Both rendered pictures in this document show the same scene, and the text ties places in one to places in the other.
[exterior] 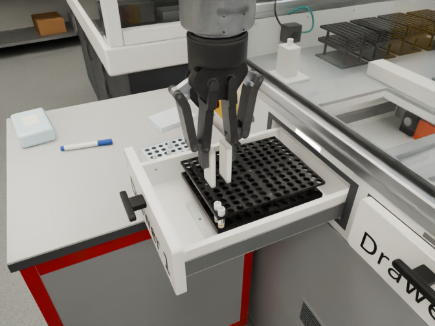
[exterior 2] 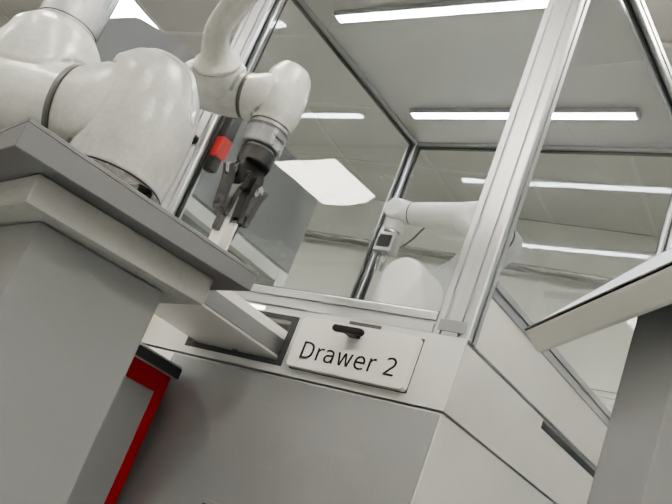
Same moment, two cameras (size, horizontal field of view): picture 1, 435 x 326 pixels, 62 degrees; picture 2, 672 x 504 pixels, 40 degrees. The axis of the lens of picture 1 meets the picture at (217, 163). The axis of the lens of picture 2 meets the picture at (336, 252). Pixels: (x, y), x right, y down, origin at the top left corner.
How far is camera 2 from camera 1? 1.66 m
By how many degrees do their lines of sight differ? 60
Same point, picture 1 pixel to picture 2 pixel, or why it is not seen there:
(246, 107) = (254, 206)
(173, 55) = not seen: hidden behind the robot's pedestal
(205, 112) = (237, 187)
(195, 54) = (250, 150)
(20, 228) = not seen: outside the picture
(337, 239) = (270, 380)
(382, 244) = (320, 341)
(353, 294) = (281, 426)
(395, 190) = (329, 306)
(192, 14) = (260, 130)
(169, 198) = not seen: hidden behind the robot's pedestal
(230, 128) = (242, 211)
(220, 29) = (272, 142)
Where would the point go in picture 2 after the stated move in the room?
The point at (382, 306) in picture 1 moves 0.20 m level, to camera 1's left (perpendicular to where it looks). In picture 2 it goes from (312, 411) to (228, 370)
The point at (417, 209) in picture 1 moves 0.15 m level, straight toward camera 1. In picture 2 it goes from (345, 309) to (339, 285)
